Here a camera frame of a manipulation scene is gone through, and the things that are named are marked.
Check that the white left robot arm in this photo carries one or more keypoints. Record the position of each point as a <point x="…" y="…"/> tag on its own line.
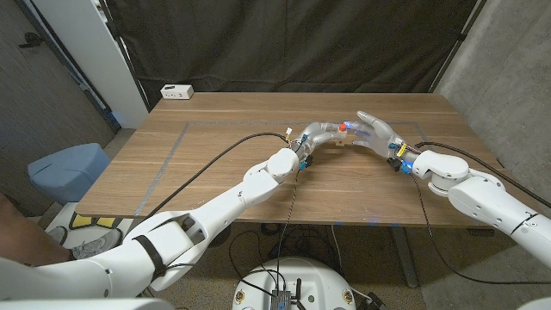
<point x="224" y="215"/>

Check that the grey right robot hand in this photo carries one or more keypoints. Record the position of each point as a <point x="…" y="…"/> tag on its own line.
<point x="383" y="134"/>

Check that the black floor device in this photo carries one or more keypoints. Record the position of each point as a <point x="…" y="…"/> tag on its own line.
<point x="375" y="302"/>

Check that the grey electronics box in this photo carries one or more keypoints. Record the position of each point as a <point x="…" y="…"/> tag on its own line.
<point x="280" y="300"/>

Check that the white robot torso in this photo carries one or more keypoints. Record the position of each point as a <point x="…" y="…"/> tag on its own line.
<point x="297" y="280"/>

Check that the grey black sneaker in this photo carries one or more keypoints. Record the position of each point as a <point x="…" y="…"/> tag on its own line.
<point x="56" y="235"/>
<point x="97" y="246"/>

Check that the white cabinet panel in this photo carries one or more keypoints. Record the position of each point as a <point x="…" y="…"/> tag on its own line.
<point x="99" y="56"/>

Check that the yellow black floor object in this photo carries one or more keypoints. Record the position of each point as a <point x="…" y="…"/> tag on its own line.
<point x="82" y="221"/>

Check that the grey table leg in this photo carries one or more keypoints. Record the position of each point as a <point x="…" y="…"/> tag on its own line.
<point x="404" y="258"/>

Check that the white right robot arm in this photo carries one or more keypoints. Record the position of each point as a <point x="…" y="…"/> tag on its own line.
<point x="482" y="202"/>

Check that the blue padded stool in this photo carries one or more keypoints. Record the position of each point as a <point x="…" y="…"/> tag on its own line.
<point x="69" y="170"/>

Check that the white power strip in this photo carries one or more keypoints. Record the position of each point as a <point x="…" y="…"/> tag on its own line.
<point x="176" y="91"/>

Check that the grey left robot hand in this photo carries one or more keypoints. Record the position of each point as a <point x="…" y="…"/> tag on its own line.
<point x="316" y="134"/>

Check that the black backdrop curtain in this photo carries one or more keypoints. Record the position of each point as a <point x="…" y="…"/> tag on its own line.
<point x="284" y="43"/>

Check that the person's bare leg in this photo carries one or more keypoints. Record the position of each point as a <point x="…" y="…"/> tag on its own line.
<point x="26" y="241"/>

